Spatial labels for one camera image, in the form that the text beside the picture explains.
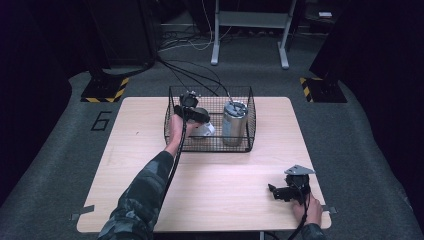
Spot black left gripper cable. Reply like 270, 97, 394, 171
161, 105, 188, 209

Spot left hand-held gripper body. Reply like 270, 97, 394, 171
174, 90, 201, 122

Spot steel tumbler with lid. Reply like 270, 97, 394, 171
221, 100, 250, 147

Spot black hazard-striped stand base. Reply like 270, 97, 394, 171
298, 76, 348, 104
80, 76, 131, 104

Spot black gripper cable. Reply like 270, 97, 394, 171
286, 181, 312, 240
161, 105, 188, 209

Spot steel mug with handle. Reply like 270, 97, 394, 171
188, 107, 217, 139

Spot white metal stand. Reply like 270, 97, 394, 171
210, 0, 298, 70

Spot metal straw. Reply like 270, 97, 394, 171
227, 95, 240, 112

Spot white floor cables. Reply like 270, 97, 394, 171
158, 0, 234, 53

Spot person's left hand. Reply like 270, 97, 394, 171
167, 113, 202, 157

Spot person's right hand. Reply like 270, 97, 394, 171
291, 194, 324, 228

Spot black wire mesh basket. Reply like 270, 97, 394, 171
163, 85, 257, 153

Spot black floor cables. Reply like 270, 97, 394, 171
155, 54, 231, 98

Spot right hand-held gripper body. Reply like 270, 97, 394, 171
283, 164, 316, 203

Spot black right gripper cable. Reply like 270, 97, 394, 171
286, 181, 312, 240

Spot grey tape strip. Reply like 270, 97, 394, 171
69, 204, 96, 222

